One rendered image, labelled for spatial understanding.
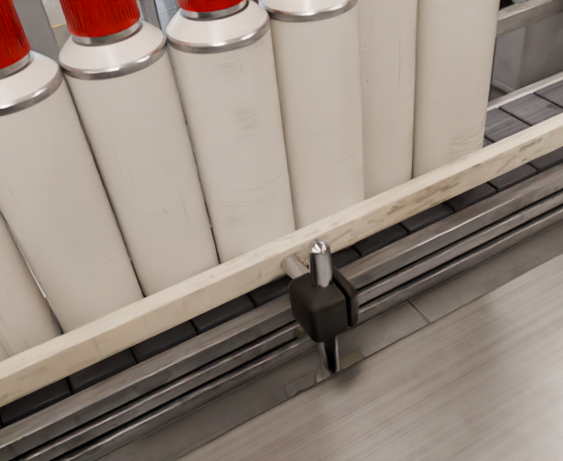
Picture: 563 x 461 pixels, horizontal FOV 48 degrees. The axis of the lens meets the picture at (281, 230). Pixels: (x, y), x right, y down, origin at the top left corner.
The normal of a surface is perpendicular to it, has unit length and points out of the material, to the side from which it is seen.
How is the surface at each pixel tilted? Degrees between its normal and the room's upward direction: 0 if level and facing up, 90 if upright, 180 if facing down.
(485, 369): 0
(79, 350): 90
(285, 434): 0
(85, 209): 90
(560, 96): 0
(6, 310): 90
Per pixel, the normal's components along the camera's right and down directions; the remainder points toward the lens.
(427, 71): -0.67, 0.54
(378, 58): 0.02, 0.65
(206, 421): -0.11, -0.76
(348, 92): 0.65, 0.44
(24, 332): 0.81, 0.31
